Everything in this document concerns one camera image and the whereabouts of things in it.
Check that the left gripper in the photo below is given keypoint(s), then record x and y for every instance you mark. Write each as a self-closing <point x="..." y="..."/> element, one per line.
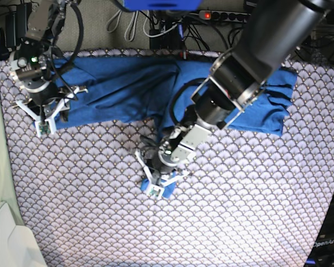
<point x="178" y="146"/>

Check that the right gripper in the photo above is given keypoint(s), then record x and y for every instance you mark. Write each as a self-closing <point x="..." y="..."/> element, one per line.
<point x="33" y="74"/>

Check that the blue long-sleeve T-shirt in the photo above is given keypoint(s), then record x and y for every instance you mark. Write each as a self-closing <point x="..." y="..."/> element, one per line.
<point x="137" y="88"/>

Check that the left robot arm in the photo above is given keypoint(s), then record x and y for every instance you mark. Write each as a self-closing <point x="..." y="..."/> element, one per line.
<point x="235" y="81"/>

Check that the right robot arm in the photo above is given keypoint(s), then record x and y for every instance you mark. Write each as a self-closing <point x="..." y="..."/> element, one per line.
<point x="45" y="24"/>

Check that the fan-patterned table cloth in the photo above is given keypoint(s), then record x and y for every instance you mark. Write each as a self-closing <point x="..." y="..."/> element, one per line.
<point x="251" y="199"/>

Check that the black power adapter brick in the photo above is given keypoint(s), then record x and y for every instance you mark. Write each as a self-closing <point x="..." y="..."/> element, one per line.
<point x="16" y="24"/>

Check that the white plastic bin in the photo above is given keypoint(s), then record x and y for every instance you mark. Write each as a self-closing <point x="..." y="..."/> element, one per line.
<point x="18" y="246"/>

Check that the red black table clamp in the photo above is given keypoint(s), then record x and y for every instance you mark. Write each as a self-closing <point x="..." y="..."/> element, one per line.
<point x="183" y="55"/>

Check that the blue box at top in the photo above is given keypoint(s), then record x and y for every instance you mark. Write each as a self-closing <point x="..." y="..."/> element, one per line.
<point x="151" y="5"/>

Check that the black OpenArm case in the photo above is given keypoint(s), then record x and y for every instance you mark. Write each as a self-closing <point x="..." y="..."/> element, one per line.
<point x="322" y="253"/>

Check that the black power strip red switch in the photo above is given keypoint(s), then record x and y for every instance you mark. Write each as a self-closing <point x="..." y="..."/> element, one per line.
<point x="223" y="16"/>

